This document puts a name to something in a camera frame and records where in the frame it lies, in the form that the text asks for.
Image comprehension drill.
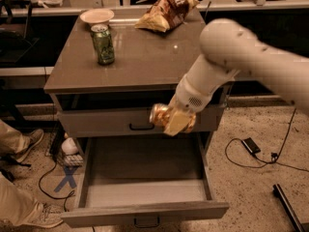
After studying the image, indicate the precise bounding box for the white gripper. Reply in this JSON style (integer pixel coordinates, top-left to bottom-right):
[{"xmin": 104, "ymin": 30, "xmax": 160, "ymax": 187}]
[{"xmin": 163, "ymin": 75, "xmax": 212, "ymax": 136}]

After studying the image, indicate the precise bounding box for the orange soda can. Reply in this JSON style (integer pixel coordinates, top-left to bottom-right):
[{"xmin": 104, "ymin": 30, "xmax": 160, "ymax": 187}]
[{"xmin": 149, "ymin": 102, "xmax": 197, "ymax": 134}]

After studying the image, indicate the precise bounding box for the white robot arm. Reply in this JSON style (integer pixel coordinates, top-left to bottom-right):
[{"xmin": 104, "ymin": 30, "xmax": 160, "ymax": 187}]
[{"xmin": 164, "ymin": 18, "xmax": 309, "ymax": 136}]

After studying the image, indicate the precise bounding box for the open grey middle drawer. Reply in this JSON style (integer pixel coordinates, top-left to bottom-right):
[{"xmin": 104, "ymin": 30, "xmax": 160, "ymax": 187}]
[{"xmin": 63, "ymin": 132, "xmax": 229, "ymax": 228}]

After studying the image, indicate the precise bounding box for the closed grey top drawer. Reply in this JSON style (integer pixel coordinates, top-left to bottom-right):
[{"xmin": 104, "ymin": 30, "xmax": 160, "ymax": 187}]
[{"xmin": 57, "ymin": 105, "xmax": 227, "ymax": 139}]

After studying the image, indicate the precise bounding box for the grey drawer cabinet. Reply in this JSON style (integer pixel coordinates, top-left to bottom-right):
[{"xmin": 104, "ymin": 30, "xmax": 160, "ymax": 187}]
[{"xmin": 43, "ymin": 7, "xmax": 236, "ymax": 229}]

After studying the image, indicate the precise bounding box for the green soda can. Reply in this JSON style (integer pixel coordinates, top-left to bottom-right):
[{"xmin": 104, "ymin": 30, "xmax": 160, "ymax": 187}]
[{"xmin": 91, "ymin": 23, "xmax": 115, "ymax": 65}]

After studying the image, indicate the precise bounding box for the black power adapter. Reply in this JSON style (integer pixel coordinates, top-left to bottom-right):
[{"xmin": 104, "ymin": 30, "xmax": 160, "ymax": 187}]
[{"xmin": 241, "ymin": 137, "xmax": 261, "ymax": 155}]

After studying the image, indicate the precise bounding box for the brown chip bag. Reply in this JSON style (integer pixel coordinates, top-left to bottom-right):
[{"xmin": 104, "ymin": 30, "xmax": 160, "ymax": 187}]
[{"xmin": 135, "ymin": 0, "xmax": 199, "ymax": 33}]

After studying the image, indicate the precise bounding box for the white round object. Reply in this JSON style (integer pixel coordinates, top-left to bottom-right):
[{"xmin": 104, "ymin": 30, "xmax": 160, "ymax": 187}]
[{"xmin": 61, "ymin": 137, "xmax": 78, "ymax": 156}]

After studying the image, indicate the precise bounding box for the black bar on floor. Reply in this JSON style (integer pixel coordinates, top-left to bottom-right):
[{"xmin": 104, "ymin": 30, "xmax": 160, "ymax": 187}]
[{"xmin": 272, "ymin": 184, "xmax": 306, "ymax": 232}]

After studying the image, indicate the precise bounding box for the white bowl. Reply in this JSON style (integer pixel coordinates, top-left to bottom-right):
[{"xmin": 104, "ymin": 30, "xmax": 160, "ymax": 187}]
[{"xmin": 79, "ymin": 8, "xmax": 114, "ymax": 26}]

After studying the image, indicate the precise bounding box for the upper grey sneaker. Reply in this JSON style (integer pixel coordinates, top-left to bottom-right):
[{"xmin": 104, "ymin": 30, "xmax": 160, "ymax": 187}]
[{"xmin": 14, "ymin": 129, "xmax": 44, "ymax": 162}]

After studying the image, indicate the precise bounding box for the lower white sneaker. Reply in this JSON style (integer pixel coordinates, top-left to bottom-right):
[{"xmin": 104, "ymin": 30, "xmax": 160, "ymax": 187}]
[{"xmin": 24, "ymin": 203, "xmax": 64, "ymax": 229}]

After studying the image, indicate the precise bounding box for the upper beige trouser leg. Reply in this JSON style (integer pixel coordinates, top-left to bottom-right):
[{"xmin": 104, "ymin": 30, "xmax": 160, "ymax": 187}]
[{"xmin": 0, "ymin": 120, "xmax": 30, "ymax": 156}]

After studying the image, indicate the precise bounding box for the beige trouser leg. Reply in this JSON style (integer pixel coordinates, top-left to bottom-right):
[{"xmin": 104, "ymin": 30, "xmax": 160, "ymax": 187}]
[
  {"xmin": 0, "ymin": 174, "xmax": 43, "ymax": 226},
  {"xmin": 0, "ymin": 120, "xmax": 30, "ymax": 156}
]

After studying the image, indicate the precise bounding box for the lower beige trouser leg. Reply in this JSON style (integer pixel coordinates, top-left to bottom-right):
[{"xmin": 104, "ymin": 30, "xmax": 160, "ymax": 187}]
[{"xmin": 0, "ymin": 174, "xmax": 43, "ymax": 226}]

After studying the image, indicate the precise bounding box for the black cable on right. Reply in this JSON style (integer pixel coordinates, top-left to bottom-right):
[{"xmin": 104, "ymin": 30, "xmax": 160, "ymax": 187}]
[{"xmin": 224, "ymin": 108, "xmax": 309, "ymax": 174}]

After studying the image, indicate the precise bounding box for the black cable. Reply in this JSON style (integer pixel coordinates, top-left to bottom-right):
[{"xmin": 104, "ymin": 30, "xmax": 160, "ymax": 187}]
[
  {"xmin": 38, "ymin": 159, "xmax": 76, "ymax": 213},
  {"xmin": 224, "ymin": 108, "xmax": 309, "ymax": 174}
]

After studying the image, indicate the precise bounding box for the black wire basket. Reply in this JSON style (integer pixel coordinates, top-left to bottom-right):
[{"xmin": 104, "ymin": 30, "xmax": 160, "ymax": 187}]
[{"xmin": 45, "ymin": 122, "xmax": 83, "ymax": 167}]

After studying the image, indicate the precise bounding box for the black cable on left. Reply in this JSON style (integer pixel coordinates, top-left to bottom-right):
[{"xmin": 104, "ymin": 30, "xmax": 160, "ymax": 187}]
[{"xmin": 38, "ymin": 159, "xmax": 76, "ymax": 213}]

